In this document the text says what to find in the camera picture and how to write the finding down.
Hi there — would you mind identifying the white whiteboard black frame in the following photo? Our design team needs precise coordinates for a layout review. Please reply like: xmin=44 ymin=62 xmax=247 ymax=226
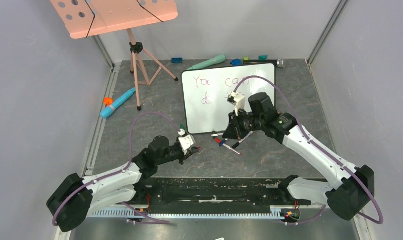
xmin=181 ymin=63 xmax=276 ymax=135

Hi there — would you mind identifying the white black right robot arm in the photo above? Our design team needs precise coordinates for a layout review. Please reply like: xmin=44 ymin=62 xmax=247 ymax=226
xmin=223 ymin=92 xmax=375 ymax=221

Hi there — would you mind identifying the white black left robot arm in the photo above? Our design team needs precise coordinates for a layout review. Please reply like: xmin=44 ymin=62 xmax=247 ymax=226
xmin=46 ymin=135 xmax=201 ymax=233

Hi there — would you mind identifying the blue whiteboard marker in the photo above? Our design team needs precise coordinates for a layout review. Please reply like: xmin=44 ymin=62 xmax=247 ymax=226
xmin=219 ymin=139 xmax=227 ymax=147

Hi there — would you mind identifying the black whiteboard marker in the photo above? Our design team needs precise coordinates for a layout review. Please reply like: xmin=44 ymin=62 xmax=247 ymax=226
xmin=232 ymin=131 xmax=254 ymax=149

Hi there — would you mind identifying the blue toy brick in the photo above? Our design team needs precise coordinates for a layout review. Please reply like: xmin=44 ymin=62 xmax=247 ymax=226
xmin=230 ymin=58 xmax=243 ymax=66

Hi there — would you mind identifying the teal flat piece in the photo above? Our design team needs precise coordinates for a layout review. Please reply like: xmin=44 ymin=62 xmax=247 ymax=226
xmin=187 ymin=54 xmax=227 ymax=71

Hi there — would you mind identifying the orange small toy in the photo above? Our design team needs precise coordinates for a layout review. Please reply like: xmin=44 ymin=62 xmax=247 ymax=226
xmin=103 ymin=97 xmax=114 ymax=106

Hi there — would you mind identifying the blue rectangular block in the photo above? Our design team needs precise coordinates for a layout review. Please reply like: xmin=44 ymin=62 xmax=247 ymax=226
xmin=171 ymin=57 xmax=184 ymax=64

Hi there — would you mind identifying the pink music stand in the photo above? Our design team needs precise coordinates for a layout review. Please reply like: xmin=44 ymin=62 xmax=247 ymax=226
xmin=49 ymin=0 xmax=179 ymax=112

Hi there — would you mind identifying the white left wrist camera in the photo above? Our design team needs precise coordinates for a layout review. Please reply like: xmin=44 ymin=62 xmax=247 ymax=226
xmin=178 ymin=128 xmax=196 ymax=155

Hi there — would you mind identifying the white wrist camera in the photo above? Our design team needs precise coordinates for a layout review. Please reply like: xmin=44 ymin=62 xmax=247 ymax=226
xmin=178 ymin=128 xmax=196 ymax=155
xmin=227 ymin=91 xmax=246 ymax=117

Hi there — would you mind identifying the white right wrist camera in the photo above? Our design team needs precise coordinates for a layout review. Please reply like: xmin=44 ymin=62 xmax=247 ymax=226
xmin=227 ymin=91 xmax=246 ymax=117

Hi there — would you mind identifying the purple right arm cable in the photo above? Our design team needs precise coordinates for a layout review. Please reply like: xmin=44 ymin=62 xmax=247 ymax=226
xmin=233 ymin=75 xmax=385 ymax=227

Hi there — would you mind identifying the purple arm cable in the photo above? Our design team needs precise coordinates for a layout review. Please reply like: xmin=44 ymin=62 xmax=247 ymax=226
xmin=233 ymin=75 xmax=385 ymax=227
xmin=51 ymin=111 xmax=187 ymax=227

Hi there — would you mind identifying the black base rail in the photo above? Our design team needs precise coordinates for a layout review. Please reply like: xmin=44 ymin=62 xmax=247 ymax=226
xmin=127 ymin=177 xmax=311 ymax=214

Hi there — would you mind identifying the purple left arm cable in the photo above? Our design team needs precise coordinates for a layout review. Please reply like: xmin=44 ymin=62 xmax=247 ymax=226
xmin=51 ymin=111 xmax=187 ymax=227

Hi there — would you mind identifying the blue toy recorder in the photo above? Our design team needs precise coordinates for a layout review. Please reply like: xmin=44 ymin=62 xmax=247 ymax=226
xmin=99 ymin=87 xmax=136 ymax=119

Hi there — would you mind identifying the white toothed cable rail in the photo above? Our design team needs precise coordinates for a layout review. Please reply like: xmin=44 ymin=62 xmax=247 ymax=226
xmin=90 ymin=205 xmax=300 ymax=221

